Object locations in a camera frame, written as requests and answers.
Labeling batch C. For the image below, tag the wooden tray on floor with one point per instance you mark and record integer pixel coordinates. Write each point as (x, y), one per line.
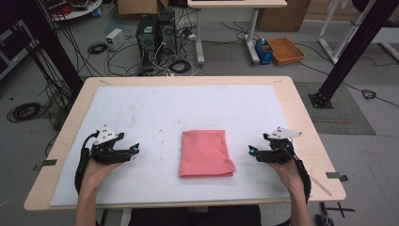
(286, 50)

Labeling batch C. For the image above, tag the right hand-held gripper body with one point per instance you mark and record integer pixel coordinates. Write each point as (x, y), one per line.
(282, 133)

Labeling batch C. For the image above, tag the white power supply box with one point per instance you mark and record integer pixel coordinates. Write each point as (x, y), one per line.
(114, 38)

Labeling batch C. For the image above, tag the closed cardboard box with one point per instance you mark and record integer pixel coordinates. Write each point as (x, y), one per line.
(282, 15)

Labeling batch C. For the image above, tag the grey floor mat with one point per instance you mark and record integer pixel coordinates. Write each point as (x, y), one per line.
(342, 109)

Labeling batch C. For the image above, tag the black tape strip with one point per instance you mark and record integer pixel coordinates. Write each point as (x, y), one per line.
(335, 175)
(48, 163)

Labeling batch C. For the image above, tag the thin wooden stick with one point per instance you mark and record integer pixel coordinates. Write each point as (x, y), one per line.
(321, 186)

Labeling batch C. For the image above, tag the person's left hand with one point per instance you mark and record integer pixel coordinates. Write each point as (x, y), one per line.
(94, 175)

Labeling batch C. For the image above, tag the black computer tower green label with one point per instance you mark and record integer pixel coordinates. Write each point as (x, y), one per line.
(146, 37)

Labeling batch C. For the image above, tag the white table mat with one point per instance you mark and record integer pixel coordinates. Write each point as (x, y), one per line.
(188, 103)

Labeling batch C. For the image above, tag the white desk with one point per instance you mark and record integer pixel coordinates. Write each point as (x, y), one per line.
(238, 3)

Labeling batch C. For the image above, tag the black metal stand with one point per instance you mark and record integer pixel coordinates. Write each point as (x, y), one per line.
(354, 47)
(53, 47)

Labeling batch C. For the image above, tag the person's right hand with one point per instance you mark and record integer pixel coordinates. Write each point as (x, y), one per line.
(290, 174)

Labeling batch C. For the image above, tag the round white table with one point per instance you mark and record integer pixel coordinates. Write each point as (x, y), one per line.
(75, 11)

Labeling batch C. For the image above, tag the open cardboard box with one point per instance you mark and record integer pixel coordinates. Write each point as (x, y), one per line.
(138, 8)

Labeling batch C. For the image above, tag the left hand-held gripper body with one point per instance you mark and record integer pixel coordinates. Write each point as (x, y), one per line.
(105, 135)

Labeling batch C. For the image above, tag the grey metal rack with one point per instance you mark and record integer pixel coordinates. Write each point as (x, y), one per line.
(12, 47)

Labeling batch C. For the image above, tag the blue box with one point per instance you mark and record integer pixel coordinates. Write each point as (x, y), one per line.
(264, 53)

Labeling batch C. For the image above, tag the person's black clothing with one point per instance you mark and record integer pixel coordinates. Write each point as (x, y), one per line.
(194, 218)

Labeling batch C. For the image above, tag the pink tank top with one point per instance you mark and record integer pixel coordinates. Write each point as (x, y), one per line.
(205, 153)

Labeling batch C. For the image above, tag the white metal stand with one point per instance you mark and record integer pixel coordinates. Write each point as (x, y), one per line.
(343, 34)

